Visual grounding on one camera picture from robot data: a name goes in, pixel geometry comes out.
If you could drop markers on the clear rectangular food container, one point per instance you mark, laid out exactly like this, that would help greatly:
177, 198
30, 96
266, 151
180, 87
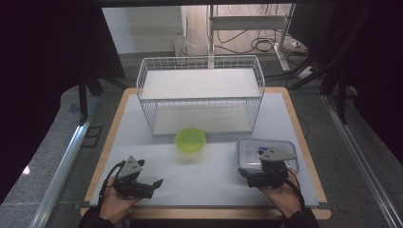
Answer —
248, 155

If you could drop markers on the clear plastic jug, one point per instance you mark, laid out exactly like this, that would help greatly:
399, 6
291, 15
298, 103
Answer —
181, 44

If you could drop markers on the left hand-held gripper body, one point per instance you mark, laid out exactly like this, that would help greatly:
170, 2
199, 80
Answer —
129, 169

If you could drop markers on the white power strip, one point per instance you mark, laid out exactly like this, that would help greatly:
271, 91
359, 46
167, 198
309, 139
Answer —
305, 72

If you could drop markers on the white table mat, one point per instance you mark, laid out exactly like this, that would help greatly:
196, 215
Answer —
202, 183

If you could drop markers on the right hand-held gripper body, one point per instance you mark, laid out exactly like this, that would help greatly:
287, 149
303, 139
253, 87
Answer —
272, 174

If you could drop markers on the black metal stand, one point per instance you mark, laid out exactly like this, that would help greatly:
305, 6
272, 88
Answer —
341, 95
84, 95

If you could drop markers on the white desk frame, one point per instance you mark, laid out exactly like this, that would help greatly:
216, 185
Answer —
247, 22

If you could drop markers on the black curtain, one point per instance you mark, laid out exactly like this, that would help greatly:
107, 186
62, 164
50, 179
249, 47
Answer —
374, 63
41, 63

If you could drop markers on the person's left hand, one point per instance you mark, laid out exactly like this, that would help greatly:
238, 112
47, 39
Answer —
112, 204

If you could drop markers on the wooden table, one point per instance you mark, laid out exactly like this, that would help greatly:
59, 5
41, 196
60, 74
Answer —
202, 213

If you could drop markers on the green round plastic container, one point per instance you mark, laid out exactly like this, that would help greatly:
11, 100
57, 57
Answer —
190, 141

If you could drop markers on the person's right hand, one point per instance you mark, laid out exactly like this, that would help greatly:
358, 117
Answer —
285, 198

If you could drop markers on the metal floor rail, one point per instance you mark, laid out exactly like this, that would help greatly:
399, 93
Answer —
63, 164
361, 158

